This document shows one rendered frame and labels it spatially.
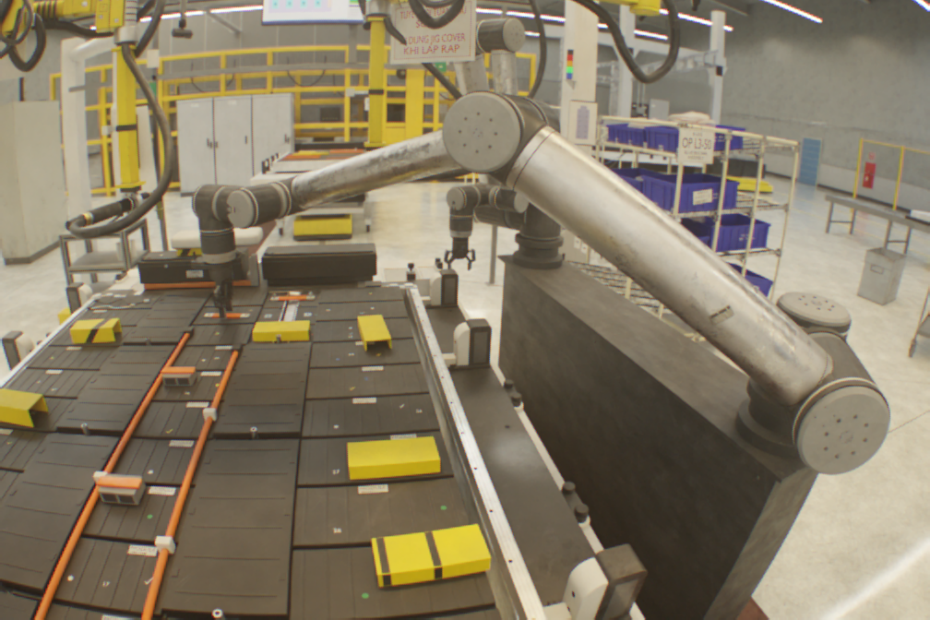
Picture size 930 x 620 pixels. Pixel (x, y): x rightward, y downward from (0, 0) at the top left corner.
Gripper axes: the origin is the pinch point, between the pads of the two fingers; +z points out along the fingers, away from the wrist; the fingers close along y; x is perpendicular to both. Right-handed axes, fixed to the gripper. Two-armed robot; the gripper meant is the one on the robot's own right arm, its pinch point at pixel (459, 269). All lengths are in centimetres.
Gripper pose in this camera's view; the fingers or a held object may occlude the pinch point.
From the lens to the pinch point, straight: 232.9
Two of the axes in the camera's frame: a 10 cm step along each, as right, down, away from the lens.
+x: -3.1, -3.1, 9.0
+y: 9.5, -0.6, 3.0
